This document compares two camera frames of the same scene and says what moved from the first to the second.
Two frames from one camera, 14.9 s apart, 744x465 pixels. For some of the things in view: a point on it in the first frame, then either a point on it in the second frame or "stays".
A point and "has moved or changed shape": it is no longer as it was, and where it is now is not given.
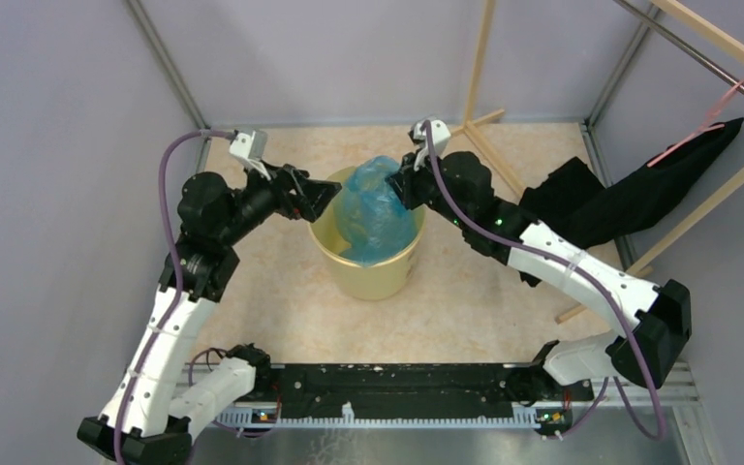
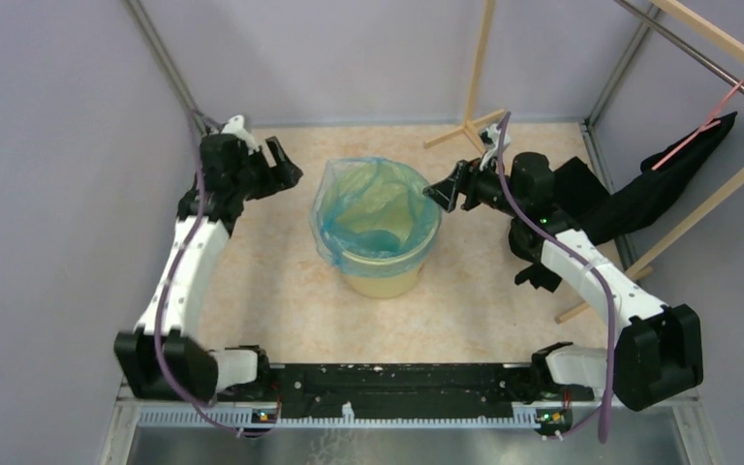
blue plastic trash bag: x=372 y=216 has moved or changed shape
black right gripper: x=405 y=180 -> x=465 y=178
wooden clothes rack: x=469 y=125 stays
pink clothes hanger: x=709 y=126 stays
